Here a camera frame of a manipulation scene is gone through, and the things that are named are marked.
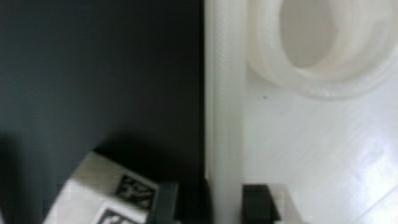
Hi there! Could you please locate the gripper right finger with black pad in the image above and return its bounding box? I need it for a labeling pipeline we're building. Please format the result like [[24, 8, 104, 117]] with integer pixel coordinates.
[[241, 185, 280, 224]]

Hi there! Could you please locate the white leg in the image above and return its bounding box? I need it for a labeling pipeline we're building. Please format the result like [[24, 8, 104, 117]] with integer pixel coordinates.
[[42, 152, 159, 224]]

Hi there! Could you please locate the white square tabletop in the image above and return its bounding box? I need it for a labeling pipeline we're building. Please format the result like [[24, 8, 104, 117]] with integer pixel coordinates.
[[204, 0, 398, 224]]

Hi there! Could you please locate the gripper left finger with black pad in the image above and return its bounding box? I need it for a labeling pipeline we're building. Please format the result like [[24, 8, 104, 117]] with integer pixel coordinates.
[[145, 182, 179, 224]]

